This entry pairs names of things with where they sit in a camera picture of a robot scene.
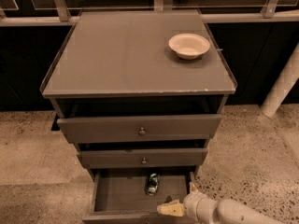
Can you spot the green can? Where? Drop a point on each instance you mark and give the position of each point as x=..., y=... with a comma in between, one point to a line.
x=152, y=184

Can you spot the grey top drawer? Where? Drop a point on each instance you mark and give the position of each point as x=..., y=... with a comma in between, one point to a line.
x=125, y=129

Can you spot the white post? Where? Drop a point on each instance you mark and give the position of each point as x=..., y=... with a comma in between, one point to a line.
x=283, y=85

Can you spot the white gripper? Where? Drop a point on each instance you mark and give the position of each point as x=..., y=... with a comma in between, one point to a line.
x=192, y=202

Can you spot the grey middle drawer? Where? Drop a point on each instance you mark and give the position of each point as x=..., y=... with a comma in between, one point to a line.
x=132, y=158

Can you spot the grey drawer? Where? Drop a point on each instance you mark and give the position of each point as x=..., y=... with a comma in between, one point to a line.
x=132, y=158
x=119, y=196
x=125, y=129

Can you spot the brass top drawer knob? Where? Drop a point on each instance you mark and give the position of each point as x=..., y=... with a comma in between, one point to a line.
x=142, y=131

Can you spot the grey bottom drawer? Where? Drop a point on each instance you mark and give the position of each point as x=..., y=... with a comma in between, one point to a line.
x=119, y=196

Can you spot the grey drawer cabinet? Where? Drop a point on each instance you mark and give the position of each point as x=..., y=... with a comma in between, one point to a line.
x=119, y=64

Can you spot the white bowl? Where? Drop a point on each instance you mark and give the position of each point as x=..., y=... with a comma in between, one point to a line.
x=189, y=46

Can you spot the metal railing frame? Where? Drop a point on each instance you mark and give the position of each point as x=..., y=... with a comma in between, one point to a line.
x=64, y=12

